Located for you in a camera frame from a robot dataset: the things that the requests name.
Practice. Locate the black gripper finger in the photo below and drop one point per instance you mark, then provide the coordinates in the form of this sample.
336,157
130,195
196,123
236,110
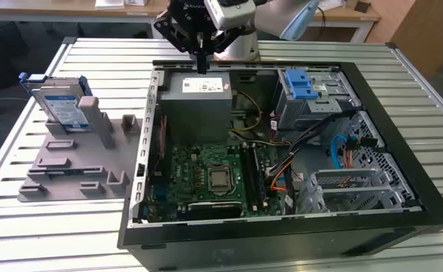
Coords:
170,37
224,42

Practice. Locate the hard disk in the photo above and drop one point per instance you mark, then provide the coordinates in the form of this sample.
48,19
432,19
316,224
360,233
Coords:
64,110

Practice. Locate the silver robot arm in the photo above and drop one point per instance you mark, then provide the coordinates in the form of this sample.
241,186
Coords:
242,45

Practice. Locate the metal disk bay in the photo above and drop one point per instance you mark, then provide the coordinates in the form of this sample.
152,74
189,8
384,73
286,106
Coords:
353,189

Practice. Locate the small white box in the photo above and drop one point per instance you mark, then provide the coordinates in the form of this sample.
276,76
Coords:
134,2

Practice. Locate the wooden desk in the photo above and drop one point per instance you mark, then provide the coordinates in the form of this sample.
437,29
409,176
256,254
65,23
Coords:
110,12

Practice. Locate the large white box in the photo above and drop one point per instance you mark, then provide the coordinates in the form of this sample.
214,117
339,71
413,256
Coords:
109,4

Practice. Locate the blue plastic drive latch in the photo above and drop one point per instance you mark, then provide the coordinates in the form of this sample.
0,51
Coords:
298,85

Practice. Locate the grey power supply unit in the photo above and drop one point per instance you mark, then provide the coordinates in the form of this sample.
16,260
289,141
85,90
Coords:
194,119

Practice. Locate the metal optical drive cage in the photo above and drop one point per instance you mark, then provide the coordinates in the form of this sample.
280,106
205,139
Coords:
318,106

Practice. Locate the small dark box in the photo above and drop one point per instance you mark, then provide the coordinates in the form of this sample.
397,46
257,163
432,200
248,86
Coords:
363,6

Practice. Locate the green motherboard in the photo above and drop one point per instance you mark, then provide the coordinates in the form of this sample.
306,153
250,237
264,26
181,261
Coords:
190,170

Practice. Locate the RAM stick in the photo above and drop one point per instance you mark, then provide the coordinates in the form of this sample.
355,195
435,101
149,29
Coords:
258,175

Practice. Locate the silver CPU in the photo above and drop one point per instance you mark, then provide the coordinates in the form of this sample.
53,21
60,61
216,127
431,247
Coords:
218,179

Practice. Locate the grey parts rack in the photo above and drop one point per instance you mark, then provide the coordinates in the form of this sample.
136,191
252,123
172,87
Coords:
84,158

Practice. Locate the wooden cabinet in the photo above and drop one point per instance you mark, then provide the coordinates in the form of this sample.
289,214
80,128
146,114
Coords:
425,34

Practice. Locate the black CPU socket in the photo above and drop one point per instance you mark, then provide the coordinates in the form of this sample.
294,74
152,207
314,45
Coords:
220,193

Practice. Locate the black graphics card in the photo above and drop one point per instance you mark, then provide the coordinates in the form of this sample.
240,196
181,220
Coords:
213,211

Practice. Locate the black PC case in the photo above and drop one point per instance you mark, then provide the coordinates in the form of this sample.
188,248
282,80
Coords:
242,243

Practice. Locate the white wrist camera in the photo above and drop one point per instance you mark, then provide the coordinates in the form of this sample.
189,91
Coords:
232,14

